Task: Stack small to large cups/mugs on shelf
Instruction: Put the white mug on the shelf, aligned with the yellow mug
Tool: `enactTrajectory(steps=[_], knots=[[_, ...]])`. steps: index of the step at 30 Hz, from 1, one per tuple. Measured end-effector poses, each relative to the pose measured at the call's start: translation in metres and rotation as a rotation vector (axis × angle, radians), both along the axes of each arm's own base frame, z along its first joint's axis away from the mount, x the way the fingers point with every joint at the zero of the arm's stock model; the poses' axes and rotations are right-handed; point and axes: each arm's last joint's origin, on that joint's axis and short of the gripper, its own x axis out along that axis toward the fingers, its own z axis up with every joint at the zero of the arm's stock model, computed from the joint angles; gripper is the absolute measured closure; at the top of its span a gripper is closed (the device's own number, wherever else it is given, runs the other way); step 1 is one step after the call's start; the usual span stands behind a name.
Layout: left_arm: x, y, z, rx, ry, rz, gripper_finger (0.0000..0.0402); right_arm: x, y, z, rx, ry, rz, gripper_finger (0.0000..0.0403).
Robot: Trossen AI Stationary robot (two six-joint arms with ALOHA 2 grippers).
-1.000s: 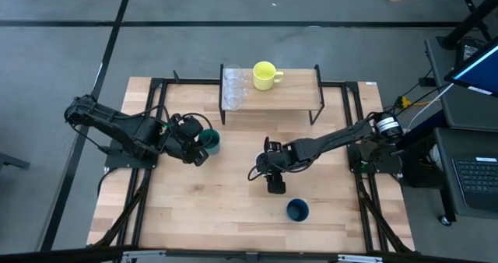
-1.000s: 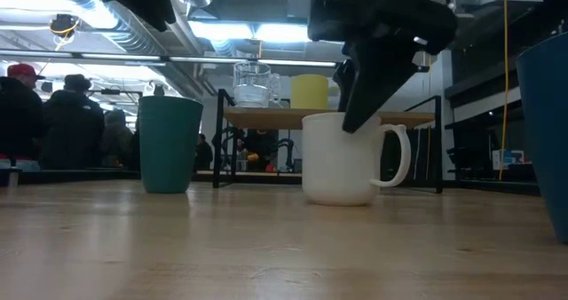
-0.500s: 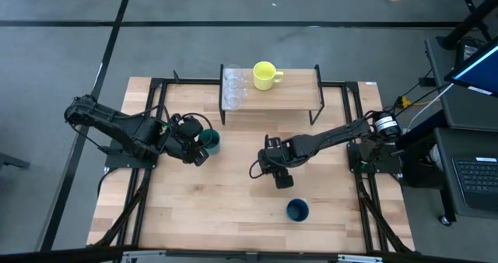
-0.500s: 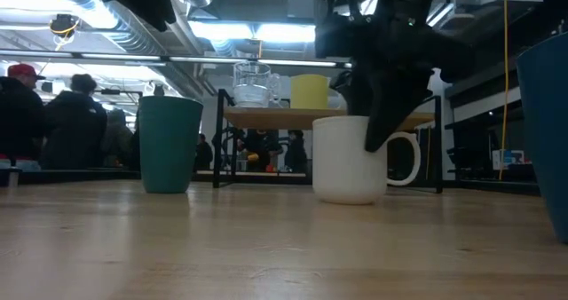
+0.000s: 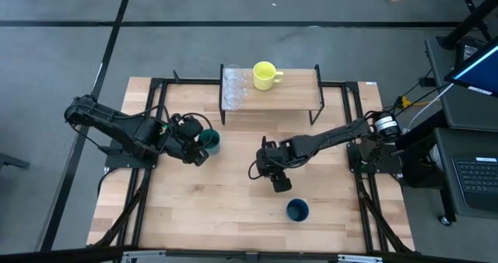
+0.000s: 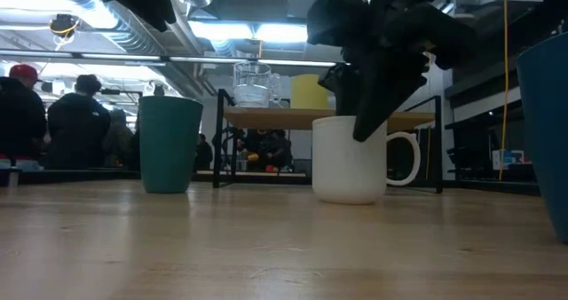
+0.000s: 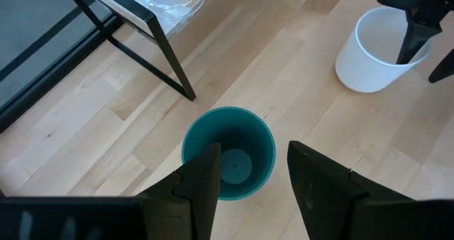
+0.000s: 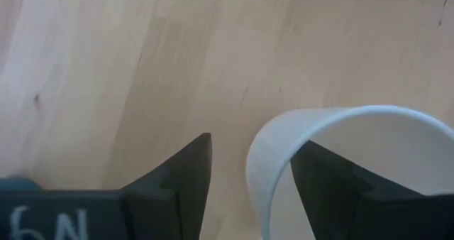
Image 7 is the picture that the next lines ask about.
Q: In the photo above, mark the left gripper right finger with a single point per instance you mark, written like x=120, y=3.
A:
x=319, y=190

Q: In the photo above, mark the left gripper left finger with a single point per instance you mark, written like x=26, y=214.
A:
x=195, y=197

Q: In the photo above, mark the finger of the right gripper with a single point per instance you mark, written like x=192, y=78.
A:
x=416, y=37
x=443, y=69

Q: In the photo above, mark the white mug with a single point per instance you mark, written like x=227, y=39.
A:
x=365, y=62

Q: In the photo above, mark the teal green cup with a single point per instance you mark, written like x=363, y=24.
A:
x=248, y=126

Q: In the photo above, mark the wooden shelf black metal legs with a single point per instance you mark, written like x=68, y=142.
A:
x=166, y=48

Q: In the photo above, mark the black metal table frame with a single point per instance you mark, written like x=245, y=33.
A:
x=35, y=87

